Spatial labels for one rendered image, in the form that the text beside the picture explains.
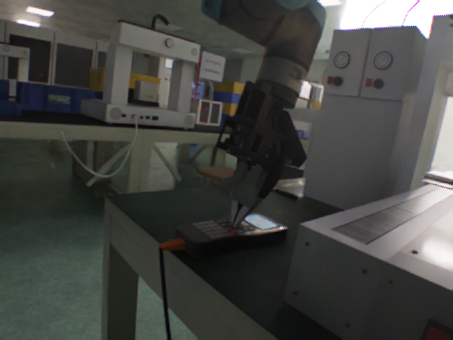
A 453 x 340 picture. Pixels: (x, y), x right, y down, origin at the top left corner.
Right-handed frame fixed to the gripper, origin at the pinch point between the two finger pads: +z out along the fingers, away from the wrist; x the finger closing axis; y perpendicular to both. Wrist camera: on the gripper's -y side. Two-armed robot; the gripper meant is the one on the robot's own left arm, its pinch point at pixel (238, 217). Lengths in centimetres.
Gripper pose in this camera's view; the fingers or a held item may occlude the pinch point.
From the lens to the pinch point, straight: 48.8
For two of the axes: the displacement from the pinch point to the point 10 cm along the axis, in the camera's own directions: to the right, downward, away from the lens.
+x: 6.1, 2.5, -7.5
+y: -7.1, -2.4, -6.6
